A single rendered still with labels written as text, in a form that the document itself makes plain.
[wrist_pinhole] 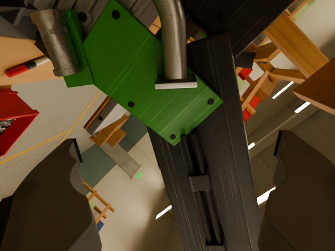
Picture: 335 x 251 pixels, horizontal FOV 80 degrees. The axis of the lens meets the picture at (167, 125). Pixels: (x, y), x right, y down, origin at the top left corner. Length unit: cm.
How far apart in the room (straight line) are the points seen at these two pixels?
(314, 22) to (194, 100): 966
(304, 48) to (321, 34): 888
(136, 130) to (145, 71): 1018
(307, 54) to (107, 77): 95
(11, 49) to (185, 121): 39
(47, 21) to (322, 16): 991
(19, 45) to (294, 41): 100
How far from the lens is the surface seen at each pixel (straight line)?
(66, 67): 30
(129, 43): 30
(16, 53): 57
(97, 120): 50
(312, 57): 113
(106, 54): 31
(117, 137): 701
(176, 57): 26
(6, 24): 51
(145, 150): 1073
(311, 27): 989
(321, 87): 77
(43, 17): 30
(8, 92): 81
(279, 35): 109
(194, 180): 36
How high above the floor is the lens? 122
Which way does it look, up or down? 3 degrees up
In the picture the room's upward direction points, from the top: 134 degrees clockwise
